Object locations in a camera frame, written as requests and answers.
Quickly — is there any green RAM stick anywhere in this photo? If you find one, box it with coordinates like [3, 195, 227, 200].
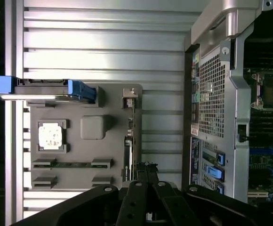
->
[32, 161, 111, 169]

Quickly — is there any grey plastic parts rack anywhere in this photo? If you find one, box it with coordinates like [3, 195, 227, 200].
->
[24, 82, 144, 190]

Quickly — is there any silver CPU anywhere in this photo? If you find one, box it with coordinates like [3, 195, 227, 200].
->
[38, 123, 64, 150]

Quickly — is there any green motherboard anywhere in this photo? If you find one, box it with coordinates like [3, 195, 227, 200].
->
[243, 65, 273, 205]

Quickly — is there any hard disk in blue carrier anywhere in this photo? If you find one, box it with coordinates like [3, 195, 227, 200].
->
[0, 75, 97, 102]

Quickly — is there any open metal PC case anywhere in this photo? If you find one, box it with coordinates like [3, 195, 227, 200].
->
[183, 0, 273, 205]

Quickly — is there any CPU socket with metal frame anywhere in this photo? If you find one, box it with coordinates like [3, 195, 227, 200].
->
[251, 72, 273, 110]

